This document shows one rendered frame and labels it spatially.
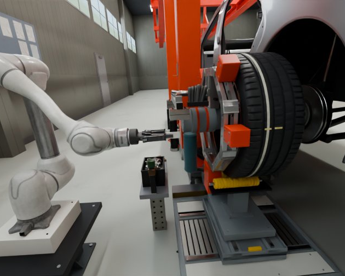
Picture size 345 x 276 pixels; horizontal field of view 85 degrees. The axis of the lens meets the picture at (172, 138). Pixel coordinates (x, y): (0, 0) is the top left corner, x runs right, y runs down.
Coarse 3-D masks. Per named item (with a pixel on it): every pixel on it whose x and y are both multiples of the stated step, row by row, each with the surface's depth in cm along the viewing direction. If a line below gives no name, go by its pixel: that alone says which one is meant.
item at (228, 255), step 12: (204, 204) 142; (216, 228) 120; (216, 240) 112; (240, 240) 110; (252, 240) 110; (264, 240) 107; (276, 240) 109; (228, 252) 103; (240, 252) 101; (252, 252) 101; (264, 252) 102; (276, 252) 102
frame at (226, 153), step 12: (204, 72) 104; (204, 84) 112; (216, 84) 84; (228, 84) 81; (228, 96) 82; (228, 108) 76; (204, 144) 123; (204, 156) 120; (216, 156) 112; (228, 156) 82; (216, 168) 97
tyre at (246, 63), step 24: (240, 72) 78; (264, 72) 77; (288, 72) 76; (240, 96) 79; (264, 96) 73; (288, 96) 73; (264, 120) 73; (288, 120) 73; (264, 144) 75; (288, 144) 76; (240, 168) 85; (264, 168) 85
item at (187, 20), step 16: (176, 0) 121; (192, 0) 122; (176, 16) 125; (192, 16) 125; (176, 32) 132; (192, 32) 128; (176, 48) 140; (192, 48) 131; (176, 64) 145; (192, 64) 134; (192, 80) 137
